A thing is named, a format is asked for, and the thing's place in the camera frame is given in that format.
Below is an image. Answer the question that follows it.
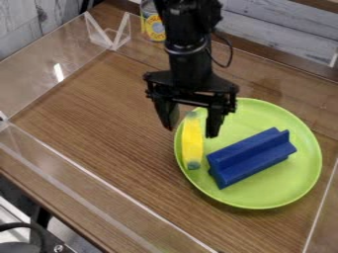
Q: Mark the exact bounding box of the green plate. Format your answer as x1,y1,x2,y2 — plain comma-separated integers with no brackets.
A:
174,98,323,210

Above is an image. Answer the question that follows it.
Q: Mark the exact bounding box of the black cable lower left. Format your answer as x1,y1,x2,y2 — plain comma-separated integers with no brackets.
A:
0,222,49,253

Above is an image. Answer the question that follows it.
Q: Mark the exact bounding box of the yellow labelled tin can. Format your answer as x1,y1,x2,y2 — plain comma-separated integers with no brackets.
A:
141,0,166,42

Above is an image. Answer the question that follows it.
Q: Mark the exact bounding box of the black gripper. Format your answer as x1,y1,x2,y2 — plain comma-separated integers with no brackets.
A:
144,70,240,138

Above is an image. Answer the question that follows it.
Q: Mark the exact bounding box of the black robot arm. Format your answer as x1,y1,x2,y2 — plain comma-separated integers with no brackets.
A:
145,0,240,138

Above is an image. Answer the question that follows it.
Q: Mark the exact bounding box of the yellow toy banana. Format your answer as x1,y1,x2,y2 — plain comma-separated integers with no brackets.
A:
181,112,204,170

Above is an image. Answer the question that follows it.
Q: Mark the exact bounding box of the blue plastic block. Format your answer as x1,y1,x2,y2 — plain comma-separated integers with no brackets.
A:
208,127,297,189

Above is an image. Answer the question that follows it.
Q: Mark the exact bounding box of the black metal table bracket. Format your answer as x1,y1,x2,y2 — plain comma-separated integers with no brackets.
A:
30,208,77,253

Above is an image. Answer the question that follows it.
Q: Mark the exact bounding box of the clear acrylic corner bracket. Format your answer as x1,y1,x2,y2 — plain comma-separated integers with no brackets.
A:
85,12,132,51

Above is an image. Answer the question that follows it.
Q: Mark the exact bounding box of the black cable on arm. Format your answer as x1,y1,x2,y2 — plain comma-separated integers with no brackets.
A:
206,31,236,69

